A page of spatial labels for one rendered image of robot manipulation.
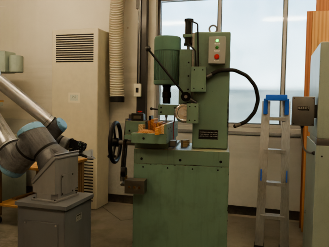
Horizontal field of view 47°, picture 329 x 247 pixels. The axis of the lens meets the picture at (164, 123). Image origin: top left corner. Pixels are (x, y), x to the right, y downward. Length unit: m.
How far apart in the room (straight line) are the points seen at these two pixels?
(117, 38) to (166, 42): 1.53
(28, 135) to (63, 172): 0.28
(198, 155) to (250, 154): 1.53
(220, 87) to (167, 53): 0.40
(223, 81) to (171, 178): 0.67
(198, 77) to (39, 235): 1.24
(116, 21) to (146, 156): 1.95
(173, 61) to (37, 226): 1.24
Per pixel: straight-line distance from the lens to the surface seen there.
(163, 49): 2.44
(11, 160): 2.26
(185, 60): 2.43
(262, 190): 3.00
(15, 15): 4.80
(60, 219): 2.06
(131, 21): 4.09
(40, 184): 2.13
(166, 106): 2.46
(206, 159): 2.28
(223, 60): 2.32
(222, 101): 2.37
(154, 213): 2.38
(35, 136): 2.17
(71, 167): 2.17
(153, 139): 2.22
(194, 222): 2.37
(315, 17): 3.69
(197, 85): 2.29
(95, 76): 3.84
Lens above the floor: 1.08
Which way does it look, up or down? 3 degrees down
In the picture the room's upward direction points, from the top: 1 degrees clockwise
